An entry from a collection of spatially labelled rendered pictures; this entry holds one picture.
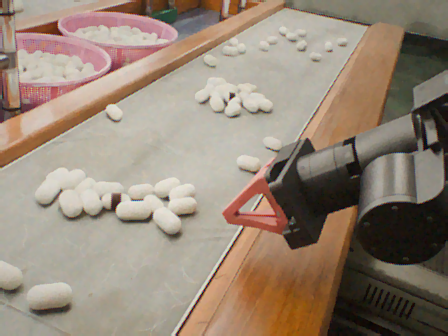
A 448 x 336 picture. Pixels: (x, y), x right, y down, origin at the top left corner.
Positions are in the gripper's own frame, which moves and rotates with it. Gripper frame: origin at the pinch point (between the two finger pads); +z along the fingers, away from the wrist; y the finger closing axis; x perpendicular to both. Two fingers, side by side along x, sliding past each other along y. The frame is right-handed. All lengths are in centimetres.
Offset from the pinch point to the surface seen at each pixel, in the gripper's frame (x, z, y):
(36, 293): -4.9, 10.9, 15.3
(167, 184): -4.1, 9.8, -6.0
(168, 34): -24, 34, -67
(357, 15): 23, 64, -482
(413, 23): 56, 21, -486
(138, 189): -5.6, 12.0, -3.6
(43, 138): -16.4, 25.4, -8.0
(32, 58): -31, 43, -33
